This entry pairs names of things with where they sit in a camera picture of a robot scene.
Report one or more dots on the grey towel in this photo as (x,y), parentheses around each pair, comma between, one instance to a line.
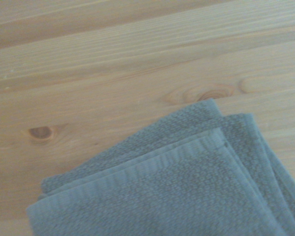
(177,191)

